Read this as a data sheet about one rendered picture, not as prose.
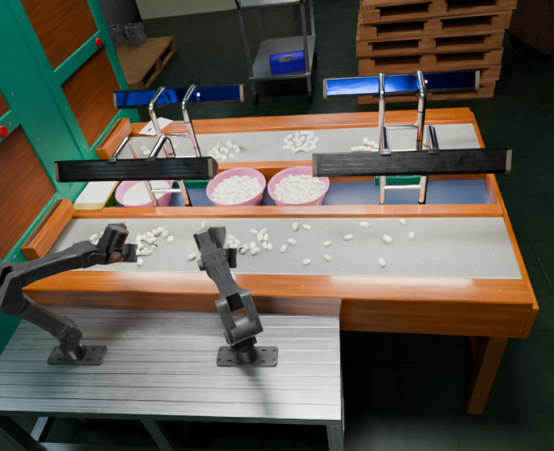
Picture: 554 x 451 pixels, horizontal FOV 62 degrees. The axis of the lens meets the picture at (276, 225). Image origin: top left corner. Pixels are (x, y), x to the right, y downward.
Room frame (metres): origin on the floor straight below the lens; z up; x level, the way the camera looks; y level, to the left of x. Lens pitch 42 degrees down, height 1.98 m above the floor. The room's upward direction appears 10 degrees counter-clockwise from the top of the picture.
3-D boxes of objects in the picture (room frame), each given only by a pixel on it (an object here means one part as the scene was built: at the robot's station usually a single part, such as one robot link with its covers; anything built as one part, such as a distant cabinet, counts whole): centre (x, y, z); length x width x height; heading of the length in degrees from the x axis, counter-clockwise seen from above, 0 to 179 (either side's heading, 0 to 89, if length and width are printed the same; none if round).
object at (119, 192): (1.78, 0.57, 0.72); 0.27 x 0.27 x 0.10
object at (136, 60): (5.21, 1.36, 0.18); 1.28 x 0.88 x 0.36; 168
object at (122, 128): (2.18, 0.75, 0.83); 0.30 x 0.06 x 0.07; 165
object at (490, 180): (1.40, -0.90, 0.66); 1.22 x 0.02 x 0.16; 165
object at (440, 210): (1.47, 0.03, 0.71); 1.81 x 0.06 x 0.11; 75
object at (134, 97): (2.01, 0.34, 1.08); 0.62 x 0.08 x 0.07; 75
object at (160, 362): (1.16, 0.41, 0.65); 1.20 x 0.90 x 0.04; 78
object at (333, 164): (1.22, -0.46, 1.08); 0.62 x 0.08 x 0.07; 75
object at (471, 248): (1.30, 0.07, 0.73); 1.81 x 0.30 x 0.02; 75
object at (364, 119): (2.16, -0.15, 0.67); 1.81 x 0.12 x 0.19; 75
